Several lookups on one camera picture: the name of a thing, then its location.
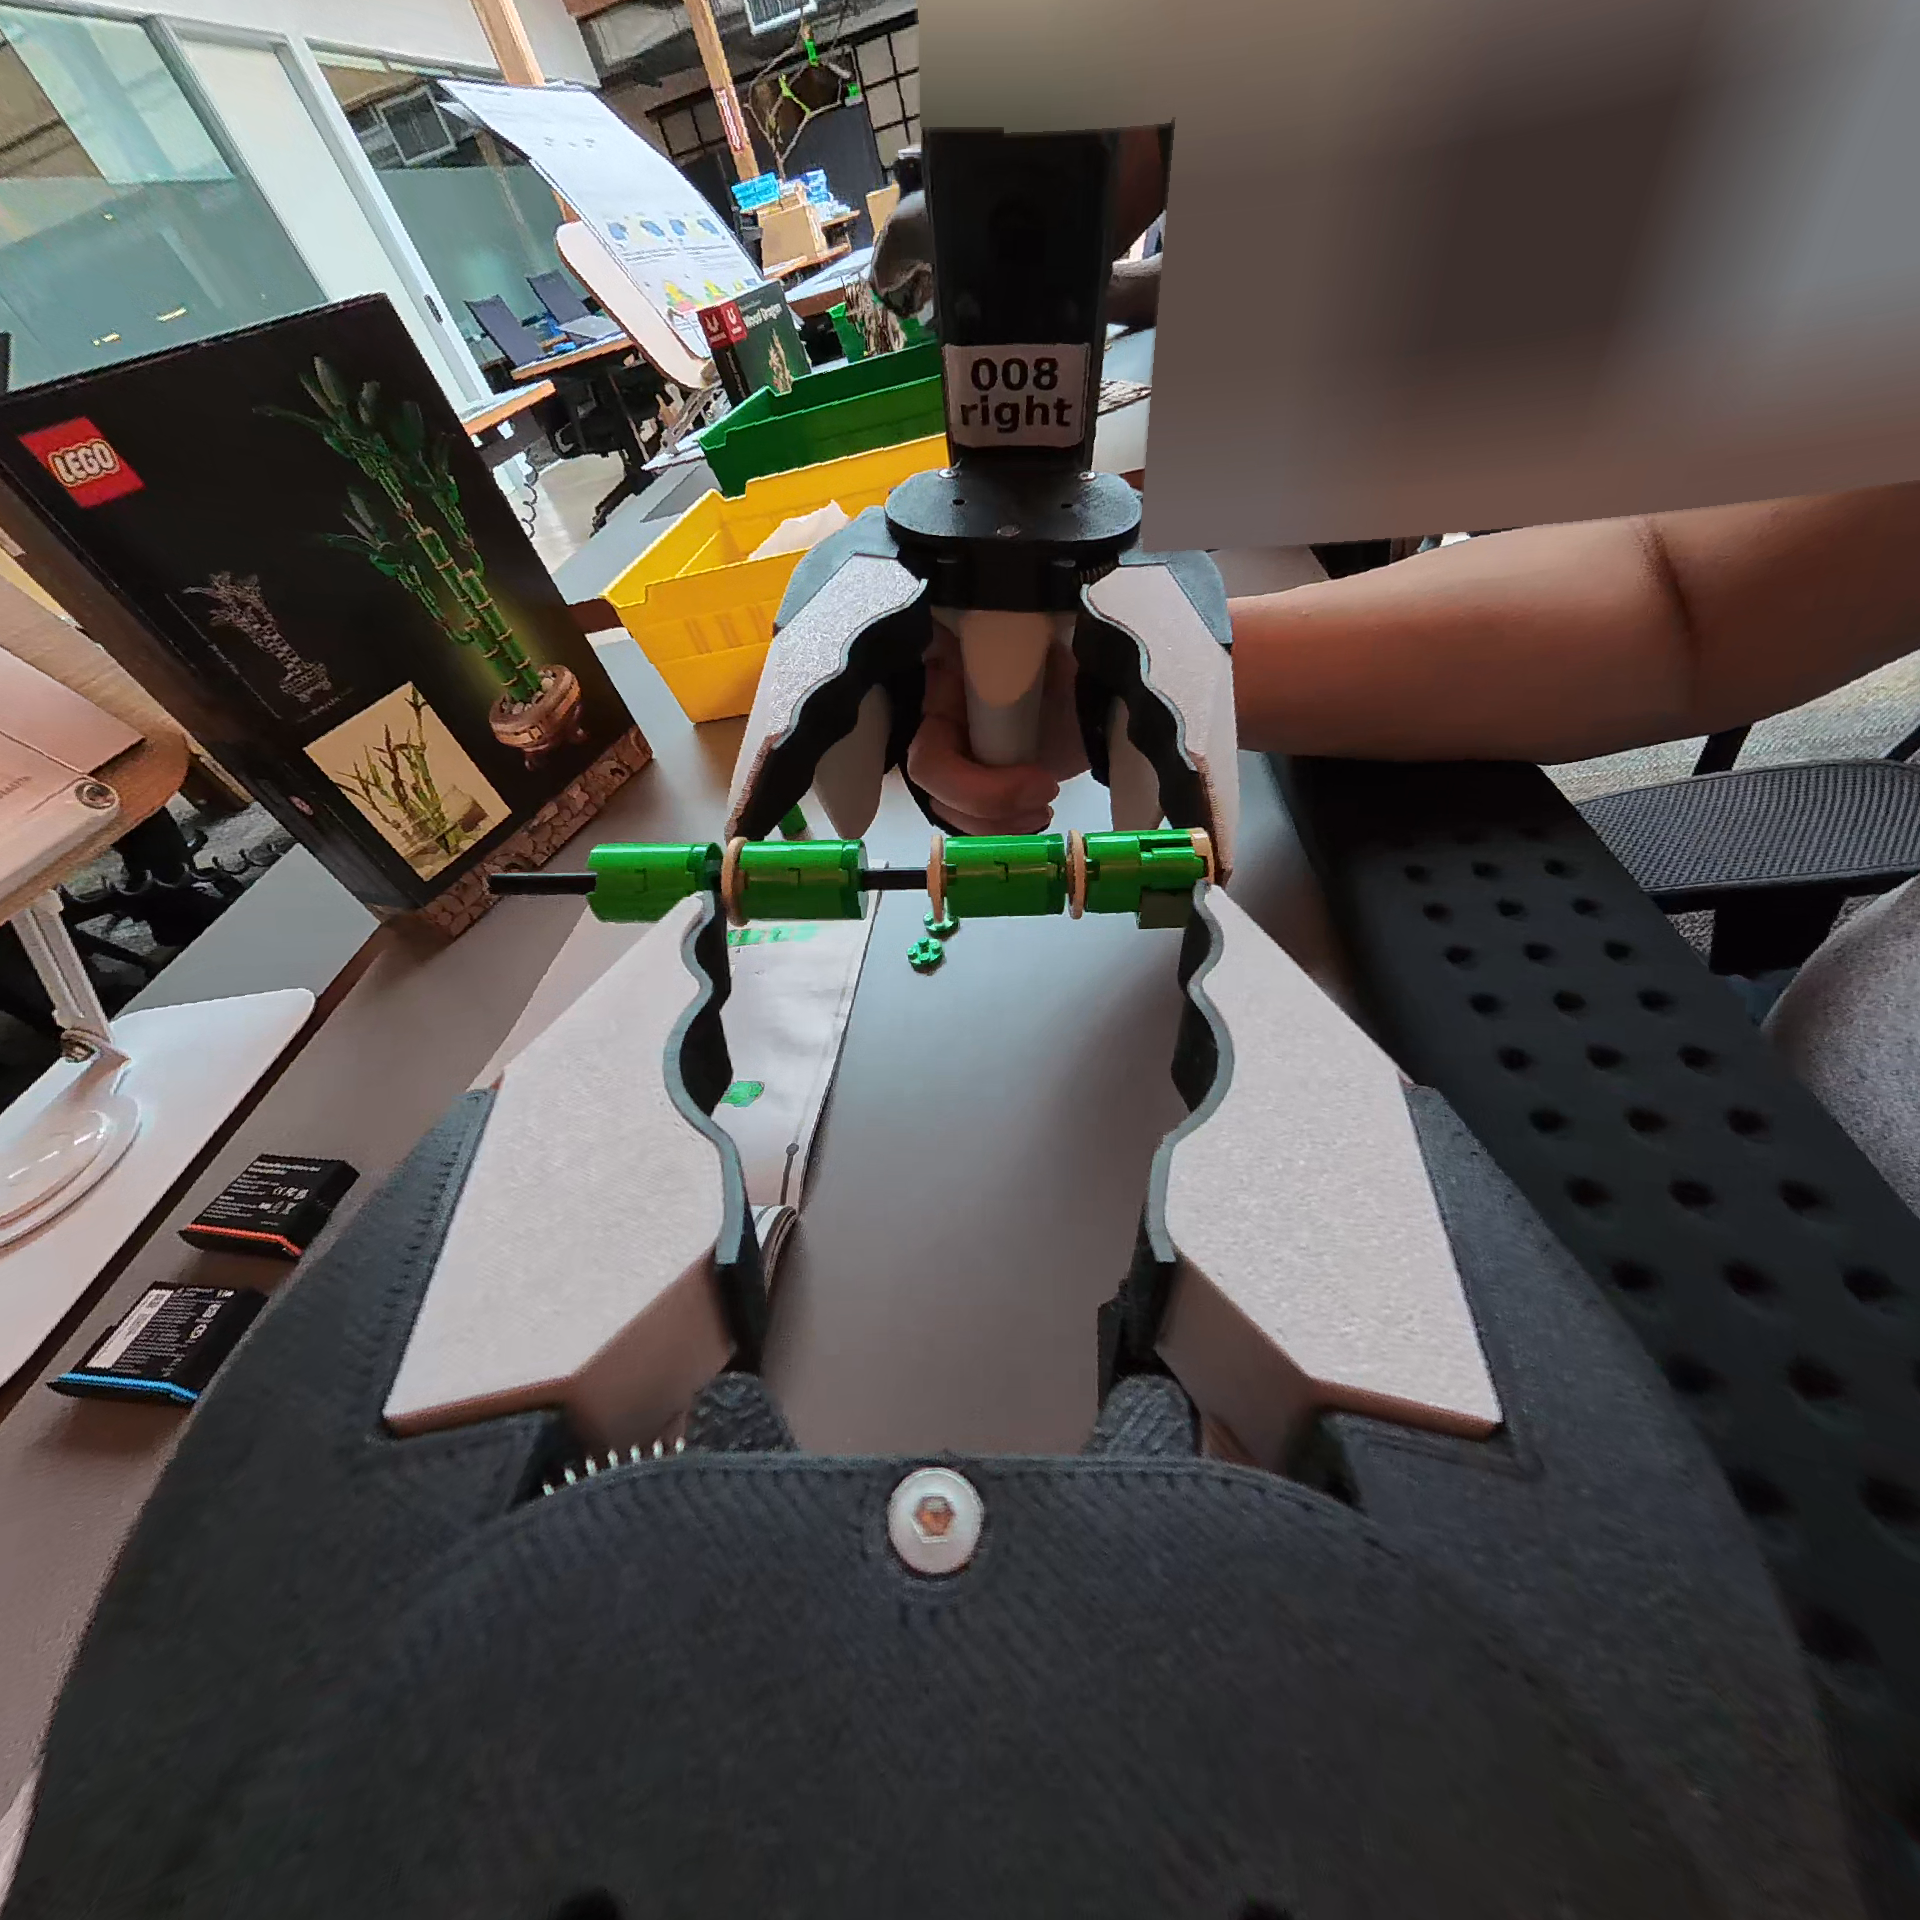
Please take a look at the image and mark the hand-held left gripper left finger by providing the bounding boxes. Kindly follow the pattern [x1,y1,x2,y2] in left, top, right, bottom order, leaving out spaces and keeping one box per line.
[381,891,771,1453]

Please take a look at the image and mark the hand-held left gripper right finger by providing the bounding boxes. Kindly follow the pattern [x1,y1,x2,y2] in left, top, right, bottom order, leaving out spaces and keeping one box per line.
[1143,885,1504,1470]

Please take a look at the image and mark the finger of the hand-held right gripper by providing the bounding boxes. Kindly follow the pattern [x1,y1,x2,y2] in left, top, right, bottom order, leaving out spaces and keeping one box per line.
[1072,546,1241,888]
[724,508,934,890]

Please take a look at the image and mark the green toy bamboo stalk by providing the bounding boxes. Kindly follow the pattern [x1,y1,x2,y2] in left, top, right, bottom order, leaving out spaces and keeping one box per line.
[486,828,1220,932]

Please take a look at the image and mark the person's right forearm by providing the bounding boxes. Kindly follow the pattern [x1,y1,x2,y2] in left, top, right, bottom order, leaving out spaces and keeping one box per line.
[1223,481,1920,771]

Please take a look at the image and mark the grey desk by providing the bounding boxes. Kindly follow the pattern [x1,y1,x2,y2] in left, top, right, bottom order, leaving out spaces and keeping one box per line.
[0,516,1353,1848]

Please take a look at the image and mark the person's right hand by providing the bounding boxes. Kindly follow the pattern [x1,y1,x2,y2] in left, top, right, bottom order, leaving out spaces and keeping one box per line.
[902,660,1116,837]

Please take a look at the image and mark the yellow plastic bin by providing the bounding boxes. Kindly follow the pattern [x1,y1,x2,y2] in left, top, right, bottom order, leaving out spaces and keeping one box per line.
[603,481,963,724]

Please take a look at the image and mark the green plastic bin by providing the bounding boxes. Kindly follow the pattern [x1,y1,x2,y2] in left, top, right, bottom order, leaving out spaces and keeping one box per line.
[696,344,953,501]

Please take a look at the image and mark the small red-black toy box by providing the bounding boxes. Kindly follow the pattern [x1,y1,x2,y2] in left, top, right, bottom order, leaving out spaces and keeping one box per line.
[701,281,816,401]

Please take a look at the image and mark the black battery orange stripe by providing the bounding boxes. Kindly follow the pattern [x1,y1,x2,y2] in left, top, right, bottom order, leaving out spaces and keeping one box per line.
[180,1154,360,1260]

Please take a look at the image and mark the black perforated office chair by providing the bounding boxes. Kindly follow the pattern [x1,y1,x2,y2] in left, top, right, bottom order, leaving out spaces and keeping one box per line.
[1289,749,1920,1920]

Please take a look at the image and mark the white instruction booklet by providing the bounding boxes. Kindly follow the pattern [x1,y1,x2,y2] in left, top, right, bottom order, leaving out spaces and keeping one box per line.
[718,920,887,1256]

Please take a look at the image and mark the white easel board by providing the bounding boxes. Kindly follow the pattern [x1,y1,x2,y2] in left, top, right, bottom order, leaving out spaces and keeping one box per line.
[438,82,771,396]

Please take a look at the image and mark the black battery blue stripe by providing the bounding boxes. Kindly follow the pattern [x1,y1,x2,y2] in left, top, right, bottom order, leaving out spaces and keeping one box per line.
[48,1283,269,1408]

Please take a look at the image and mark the white lamp base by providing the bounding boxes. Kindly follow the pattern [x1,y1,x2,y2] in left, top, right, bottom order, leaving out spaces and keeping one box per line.
[0,885,320,1389]

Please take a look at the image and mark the black toy set box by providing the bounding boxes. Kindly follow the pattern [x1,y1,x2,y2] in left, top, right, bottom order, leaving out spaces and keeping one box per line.
[0,293,656,944]

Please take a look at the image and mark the grey printed t-shirt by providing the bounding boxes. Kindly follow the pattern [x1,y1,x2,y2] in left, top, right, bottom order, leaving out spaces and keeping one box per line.
[1763,882,1920,1216]

